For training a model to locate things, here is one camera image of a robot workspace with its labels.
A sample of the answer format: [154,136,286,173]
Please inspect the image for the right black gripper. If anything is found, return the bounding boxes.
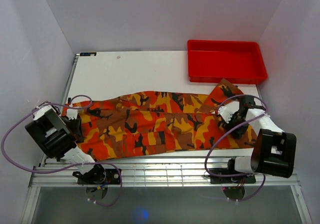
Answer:
[221,112,249,139]

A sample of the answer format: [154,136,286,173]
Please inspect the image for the orange camouflage trousers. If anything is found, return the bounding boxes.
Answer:
[72,80,257,161]

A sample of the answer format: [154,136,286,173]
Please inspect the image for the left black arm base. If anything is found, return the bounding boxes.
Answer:
[72,168,120,185]

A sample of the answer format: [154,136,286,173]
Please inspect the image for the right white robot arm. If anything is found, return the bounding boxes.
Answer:
[218,96,297,182]

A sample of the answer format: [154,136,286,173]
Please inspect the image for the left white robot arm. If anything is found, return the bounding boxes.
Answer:
[25,103,107,184]

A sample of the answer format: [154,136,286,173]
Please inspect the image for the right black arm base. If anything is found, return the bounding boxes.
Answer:
[203,168,256,184]

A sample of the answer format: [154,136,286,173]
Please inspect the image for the red plastic bin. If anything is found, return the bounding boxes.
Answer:
[187,40,268,84]

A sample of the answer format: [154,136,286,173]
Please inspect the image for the small label sticker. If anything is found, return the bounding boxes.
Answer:
[79,52,97,57]

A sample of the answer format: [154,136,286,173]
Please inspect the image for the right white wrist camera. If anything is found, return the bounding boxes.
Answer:
[218,101,240,123]

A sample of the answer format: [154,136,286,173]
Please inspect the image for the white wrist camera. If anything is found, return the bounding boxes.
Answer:
[66,108,78,121]
[218,101,240,123]

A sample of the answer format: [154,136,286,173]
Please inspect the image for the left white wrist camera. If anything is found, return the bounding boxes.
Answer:
[66,108,78,121]

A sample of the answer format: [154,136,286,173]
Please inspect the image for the aluminium frame rail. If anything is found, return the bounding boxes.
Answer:
[27,156,301,187]

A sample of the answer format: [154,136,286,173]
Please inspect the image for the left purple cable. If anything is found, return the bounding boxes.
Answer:
[1,94,123,207]

